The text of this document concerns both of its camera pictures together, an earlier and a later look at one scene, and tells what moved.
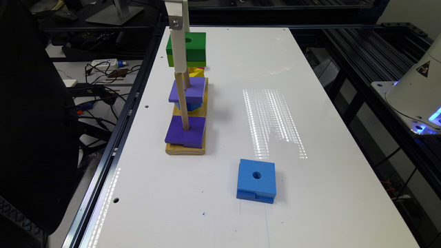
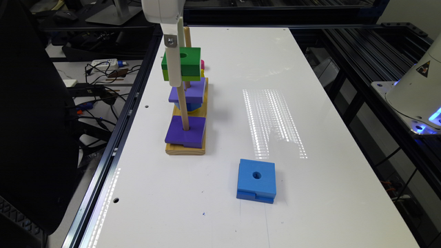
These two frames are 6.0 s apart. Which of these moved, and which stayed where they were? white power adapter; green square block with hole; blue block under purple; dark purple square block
Moved: green square block with hole
Stayed: dark purple square block; white power adapter; blue block under purple
